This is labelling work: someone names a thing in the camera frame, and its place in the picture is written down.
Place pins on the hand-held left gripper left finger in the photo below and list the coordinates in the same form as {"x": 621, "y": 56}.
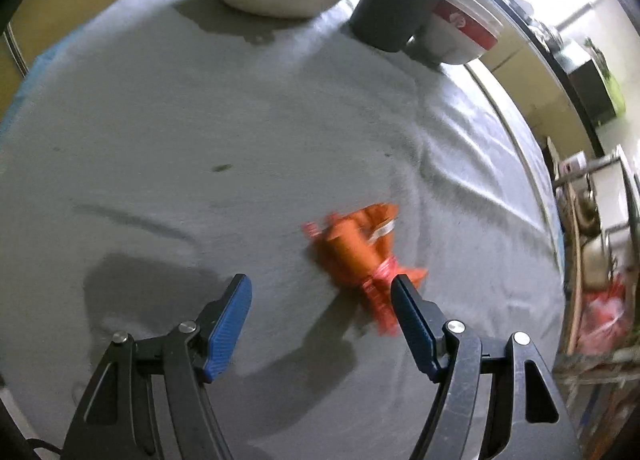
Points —
{"x": 227, "y": 330}

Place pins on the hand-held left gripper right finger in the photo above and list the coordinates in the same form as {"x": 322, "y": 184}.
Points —
{"x": 412, "y": 327}

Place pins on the orange snack wrapper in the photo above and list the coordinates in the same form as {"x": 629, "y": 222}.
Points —
{"x": 350, "y": 250}

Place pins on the pink plastic bag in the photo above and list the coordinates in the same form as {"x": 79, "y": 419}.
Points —
{"x": 602, "y": 320}

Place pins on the large steel pot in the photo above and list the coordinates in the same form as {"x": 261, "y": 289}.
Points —
{"x": 600, "y": 260}

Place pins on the metal storage rack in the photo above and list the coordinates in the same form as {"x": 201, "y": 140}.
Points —
{"x": 620, "y": 200}

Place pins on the yellow window-side cabinet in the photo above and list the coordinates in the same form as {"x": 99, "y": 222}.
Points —
{"x": 525, "y": 95}

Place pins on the black box appliance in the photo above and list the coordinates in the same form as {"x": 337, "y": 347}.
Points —
{"x": 592, "y": 90}

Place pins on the white bowl with red band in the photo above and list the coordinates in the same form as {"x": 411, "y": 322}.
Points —
{"x": 465, "y": 27}

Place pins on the black kitchen countertop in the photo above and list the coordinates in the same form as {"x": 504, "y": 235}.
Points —
{"x": 545, "y": 45}

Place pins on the green plastic bag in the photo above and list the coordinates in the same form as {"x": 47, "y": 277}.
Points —
{"x": 616, "y": 90}

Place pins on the blue table underlay cloth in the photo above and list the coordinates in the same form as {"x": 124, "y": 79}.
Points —
{"x": 25, "y": 85}

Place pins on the dark grey cup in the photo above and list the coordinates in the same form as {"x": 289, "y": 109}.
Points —
{"x": 390, "y": 10}

